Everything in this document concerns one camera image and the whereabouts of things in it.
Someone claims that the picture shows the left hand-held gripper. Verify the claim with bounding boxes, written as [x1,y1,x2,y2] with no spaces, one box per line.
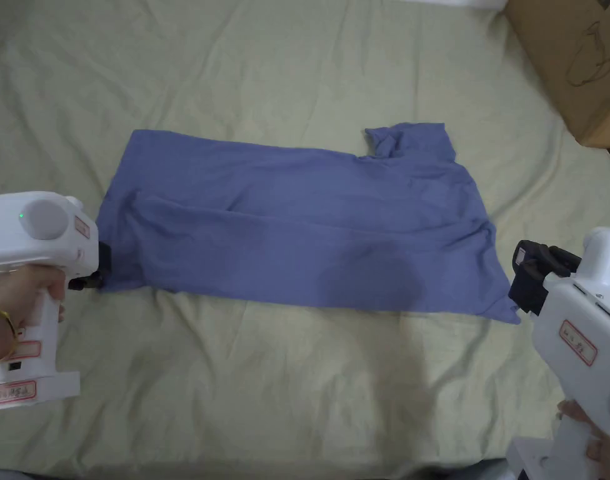
[0,191,112,414]

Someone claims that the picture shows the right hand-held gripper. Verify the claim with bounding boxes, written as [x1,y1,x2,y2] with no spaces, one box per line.
[506,227,610,480]

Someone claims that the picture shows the blue shirt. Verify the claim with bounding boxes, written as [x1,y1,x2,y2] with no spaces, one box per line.
[95,121,523,326]

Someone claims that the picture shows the person's left hand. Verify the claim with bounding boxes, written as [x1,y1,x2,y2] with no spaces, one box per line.
[0,264,67,336]

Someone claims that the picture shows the person's right hand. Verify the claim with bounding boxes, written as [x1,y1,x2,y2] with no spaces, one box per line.
[556,399,610,480]

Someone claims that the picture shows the brown cardboard carton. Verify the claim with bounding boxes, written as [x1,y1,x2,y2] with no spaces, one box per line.
[504,0,610,149]

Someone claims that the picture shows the bed with pale green sheet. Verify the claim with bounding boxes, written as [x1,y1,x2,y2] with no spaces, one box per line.
[0,0,610,480]

